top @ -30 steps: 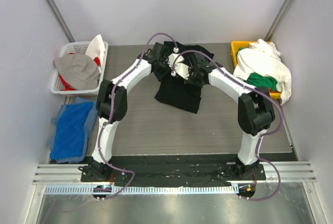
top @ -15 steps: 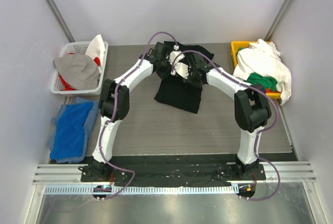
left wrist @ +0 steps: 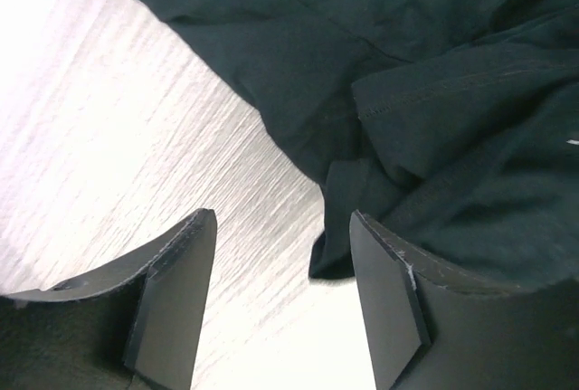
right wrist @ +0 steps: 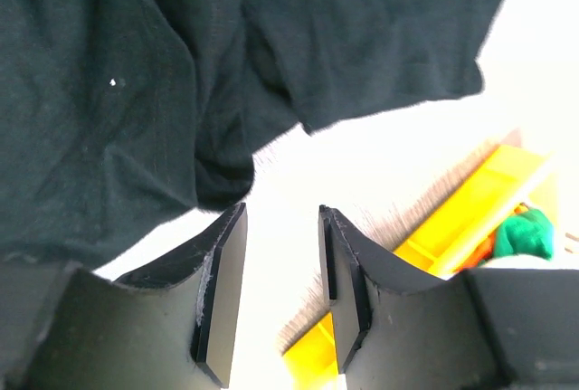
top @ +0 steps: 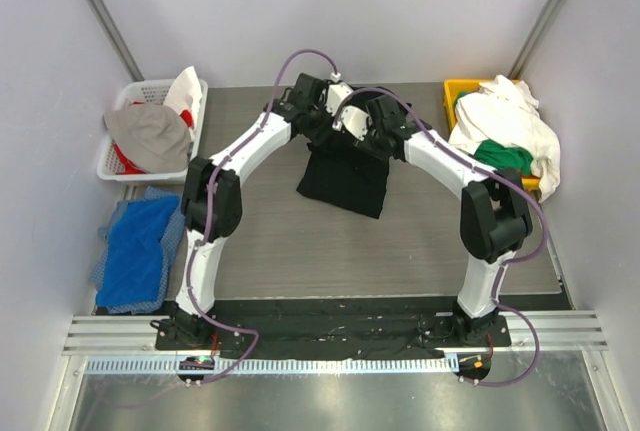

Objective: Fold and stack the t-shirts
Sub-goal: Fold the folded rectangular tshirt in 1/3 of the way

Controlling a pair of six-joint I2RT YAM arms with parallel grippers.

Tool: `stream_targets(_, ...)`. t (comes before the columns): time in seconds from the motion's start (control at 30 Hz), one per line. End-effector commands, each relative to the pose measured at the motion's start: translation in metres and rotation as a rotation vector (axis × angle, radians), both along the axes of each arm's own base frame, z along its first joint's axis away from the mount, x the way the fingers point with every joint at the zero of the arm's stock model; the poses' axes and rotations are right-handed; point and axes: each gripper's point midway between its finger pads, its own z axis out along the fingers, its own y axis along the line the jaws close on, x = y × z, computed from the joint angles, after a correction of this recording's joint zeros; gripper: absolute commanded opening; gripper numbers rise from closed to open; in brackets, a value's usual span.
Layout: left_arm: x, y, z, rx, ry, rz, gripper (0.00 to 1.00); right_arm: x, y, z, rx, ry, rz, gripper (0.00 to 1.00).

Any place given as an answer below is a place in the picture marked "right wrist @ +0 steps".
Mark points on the green t shirt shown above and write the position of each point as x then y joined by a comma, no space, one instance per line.
527,233

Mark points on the black t shirt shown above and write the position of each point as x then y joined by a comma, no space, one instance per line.
120,115

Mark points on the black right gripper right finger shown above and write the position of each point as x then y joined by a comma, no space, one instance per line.
398,327

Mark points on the white t shirt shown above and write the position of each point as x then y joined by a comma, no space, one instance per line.
565,261

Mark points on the yellow plastic bin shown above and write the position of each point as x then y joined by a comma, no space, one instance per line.
457,235

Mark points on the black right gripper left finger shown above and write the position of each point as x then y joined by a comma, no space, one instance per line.
169,324

